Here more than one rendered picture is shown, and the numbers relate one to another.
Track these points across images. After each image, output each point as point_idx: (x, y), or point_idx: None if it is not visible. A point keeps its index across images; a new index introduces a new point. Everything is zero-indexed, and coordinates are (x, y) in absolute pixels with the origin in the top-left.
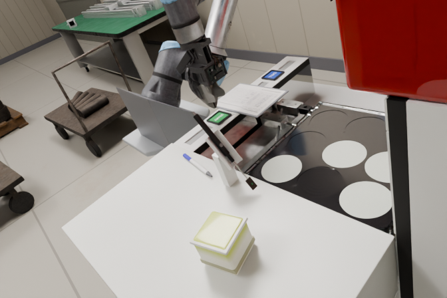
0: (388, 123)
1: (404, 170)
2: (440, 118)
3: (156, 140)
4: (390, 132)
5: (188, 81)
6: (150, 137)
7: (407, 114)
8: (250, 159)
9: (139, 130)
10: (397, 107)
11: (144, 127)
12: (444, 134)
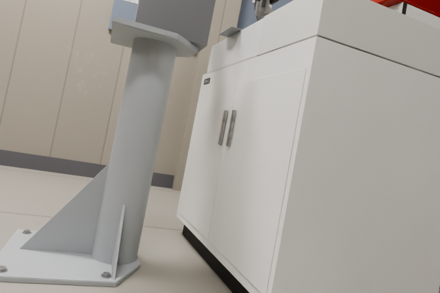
0: (402, 10)
1: None
2: (412, 9)
3: (179, 31)
4: (402, 12)
5: None
6: (165, 28)
7: (406, 7)
8: None
9: (139, 19)
10: (405, 4)
11: (162, 15)
12: (412, 14)
